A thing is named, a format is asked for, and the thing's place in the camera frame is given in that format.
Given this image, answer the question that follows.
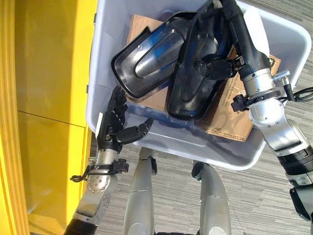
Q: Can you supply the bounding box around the yellow shelf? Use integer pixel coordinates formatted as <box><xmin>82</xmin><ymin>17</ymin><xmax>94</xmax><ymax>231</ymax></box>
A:
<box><xmin>0</xmin><ymin>0</ymin><xmax>100</xmax><ymax>235</ymax></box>

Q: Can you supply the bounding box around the silver left robot leg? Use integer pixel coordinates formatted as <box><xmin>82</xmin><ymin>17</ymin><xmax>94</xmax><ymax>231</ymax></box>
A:
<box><xmin>123</xmin><ymin>146</ymin><xmax>157</xmax><ymax>235</ymax></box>

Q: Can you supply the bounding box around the black sole-shaped part matte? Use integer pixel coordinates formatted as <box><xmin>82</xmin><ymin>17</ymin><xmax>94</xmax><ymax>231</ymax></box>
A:
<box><xmin>165</xmin><ymin>13</ymin><xmax>236</xmax><ymax>121</ymax></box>

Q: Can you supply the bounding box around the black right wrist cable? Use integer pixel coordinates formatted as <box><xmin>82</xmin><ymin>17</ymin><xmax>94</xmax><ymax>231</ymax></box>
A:
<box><xmin>278</xmin><ymin>75</ymin><xmax>313</xmax><ymax>103</ymax></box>

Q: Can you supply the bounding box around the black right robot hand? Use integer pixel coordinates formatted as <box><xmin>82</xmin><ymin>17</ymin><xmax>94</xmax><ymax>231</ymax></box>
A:
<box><xmin>193</xmin><ymin>0</ymin><xmax>272</xmax><ymax>79</ymax></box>

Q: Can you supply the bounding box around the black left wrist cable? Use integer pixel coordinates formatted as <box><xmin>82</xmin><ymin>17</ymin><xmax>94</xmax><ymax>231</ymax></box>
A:
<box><xmin>70</xmin><ymin>165</ymin><xmax>100</xmax><ymax>182</ymax></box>

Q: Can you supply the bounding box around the white plastic box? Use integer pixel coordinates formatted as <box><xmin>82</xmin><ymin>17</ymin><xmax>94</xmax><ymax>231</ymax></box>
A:
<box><xmin>85</xmin><ymin>0</ymin><xmax>312</xmax><ymax>171</ymax></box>

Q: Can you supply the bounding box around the black sole-shaped part shiny centre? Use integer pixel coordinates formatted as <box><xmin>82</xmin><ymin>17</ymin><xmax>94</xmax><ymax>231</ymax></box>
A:
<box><xmin>111</xmin><ymin>20</ymin><xmax>187</xmax><ymax>99</ymax></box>

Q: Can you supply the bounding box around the silver robot leg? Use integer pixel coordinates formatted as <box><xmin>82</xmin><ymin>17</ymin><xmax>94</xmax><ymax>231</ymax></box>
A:
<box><xmin>123</xmin><ymin>146</ymin><xmax>157</xmax><ymax>235</ymax></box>
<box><xmin>191</xmin><ymin>161</ymin><xmax>232</xmax><ymax>235</ymax></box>

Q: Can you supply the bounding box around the brown cardboard sheet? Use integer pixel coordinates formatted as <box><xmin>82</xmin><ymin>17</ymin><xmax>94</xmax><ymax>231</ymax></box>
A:
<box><xmin>126</xmin><ymin>14</ymin><xmax>282</xmax><ymax>143</ymax></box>

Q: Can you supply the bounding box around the silver right robot leg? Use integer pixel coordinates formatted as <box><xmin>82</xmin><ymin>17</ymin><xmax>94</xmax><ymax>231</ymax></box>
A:
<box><xmin>191</xmin><ymin>161</ymin><xmax>232</xmax><ymax>235</ymax></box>

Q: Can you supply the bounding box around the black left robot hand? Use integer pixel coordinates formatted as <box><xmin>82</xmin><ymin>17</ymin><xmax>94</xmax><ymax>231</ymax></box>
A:
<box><xmin>95</xmin><ymin>87</ymin><xmax>155</xmax><ymax>151</ymax></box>

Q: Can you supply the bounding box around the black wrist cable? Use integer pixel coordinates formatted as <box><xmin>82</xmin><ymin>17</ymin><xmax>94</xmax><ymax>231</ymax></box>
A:
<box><xmin>70</xmin><ymin>165</ymin><xmax>100</xmax><ymax>182</ymax></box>
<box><xmin>278</xmin><ymin>75</ymin><xmax>313</xmax><ymax>103</ymax></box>

